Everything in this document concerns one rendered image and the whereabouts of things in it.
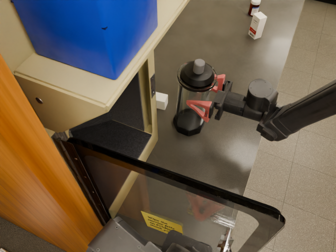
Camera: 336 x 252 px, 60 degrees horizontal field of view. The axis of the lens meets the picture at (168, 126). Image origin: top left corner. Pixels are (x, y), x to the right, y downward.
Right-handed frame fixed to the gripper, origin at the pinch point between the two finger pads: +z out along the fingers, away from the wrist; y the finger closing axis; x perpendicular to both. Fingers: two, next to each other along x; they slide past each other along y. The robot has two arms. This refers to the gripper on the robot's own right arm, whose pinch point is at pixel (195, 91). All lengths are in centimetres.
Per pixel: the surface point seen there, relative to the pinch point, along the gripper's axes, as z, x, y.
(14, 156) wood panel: -3, -41, 50
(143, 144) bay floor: 8.6, 8.2, 17.4
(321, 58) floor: -51, 110, -183
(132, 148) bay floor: 11.0, 8.1, 20.0
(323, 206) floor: -70, 113, -44
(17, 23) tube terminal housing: 5, -44, 39
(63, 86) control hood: -1, -40, 42
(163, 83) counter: 17.4, 14.9, -13.3
